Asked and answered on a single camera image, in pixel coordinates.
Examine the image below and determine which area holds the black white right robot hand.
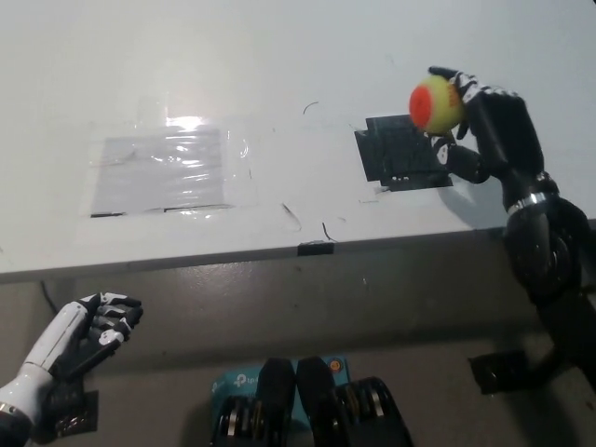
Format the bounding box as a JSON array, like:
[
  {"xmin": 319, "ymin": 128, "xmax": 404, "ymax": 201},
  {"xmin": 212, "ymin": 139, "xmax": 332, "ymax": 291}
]
[{"xmin": 427, "ymin": 65, "xmax": 561, "ymax": 213}]

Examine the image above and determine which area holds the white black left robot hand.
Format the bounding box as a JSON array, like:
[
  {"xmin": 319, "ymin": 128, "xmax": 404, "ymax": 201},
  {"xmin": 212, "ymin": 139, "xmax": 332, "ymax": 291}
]
[{"xmin": 0, "ymin": 291, "xmax": 144, "ymax": 441}]

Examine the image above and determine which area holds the orange yellow tennis ball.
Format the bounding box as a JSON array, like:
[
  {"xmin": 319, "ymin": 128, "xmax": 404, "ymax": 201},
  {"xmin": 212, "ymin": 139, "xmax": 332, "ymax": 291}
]
[{"xmin": 408, "ymin": 74, "xmax": 467, "ymax": 137}]

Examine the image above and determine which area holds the teal router box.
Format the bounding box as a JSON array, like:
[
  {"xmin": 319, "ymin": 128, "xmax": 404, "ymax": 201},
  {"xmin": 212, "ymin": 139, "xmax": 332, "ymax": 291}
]
[{"xmin": 210, "ymin": 356, "xmax": 349, "ymax": 432}]

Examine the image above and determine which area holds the clear plastic taped sheet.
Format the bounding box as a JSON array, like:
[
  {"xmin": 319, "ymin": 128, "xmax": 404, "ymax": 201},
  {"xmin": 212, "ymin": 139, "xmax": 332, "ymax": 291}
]
[{"xmin": 88, "ymin": 128, "xmax": 251, "ymax": 219}]

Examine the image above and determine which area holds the small black tape strip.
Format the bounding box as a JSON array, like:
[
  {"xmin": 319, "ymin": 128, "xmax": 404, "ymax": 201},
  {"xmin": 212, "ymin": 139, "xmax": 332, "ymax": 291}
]
[{"xmin": 296, "ymin": 239, "xmax": 335, "ymax": 258}]

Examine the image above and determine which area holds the thin black cable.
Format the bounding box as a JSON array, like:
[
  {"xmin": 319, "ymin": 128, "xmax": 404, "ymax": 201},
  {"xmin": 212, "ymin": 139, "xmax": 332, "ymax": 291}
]
[{"xmin": 40, "ymin": 281, "xmax": 61, "ymax": 312}]

